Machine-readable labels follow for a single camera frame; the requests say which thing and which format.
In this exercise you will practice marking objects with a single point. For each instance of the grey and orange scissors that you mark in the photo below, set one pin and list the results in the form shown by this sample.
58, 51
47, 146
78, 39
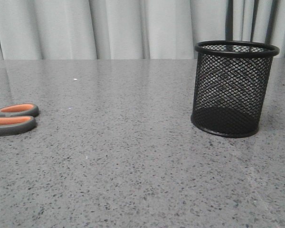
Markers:
19, 118

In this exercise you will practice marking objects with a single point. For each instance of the black mesh pen bucket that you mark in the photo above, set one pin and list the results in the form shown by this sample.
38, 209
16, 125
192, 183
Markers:
230, 86

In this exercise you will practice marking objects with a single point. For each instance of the black vertical pole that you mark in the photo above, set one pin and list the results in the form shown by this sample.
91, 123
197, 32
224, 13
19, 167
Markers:
229, 21

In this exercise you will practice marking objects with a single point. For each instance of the black slanted pole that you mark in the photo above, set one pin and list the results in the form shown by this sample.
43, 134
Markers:
272, 17

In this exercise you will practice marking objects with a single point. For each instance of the light grey curtain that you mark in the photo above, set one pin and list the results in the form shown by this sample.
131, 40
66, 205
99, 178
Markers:
128, 29

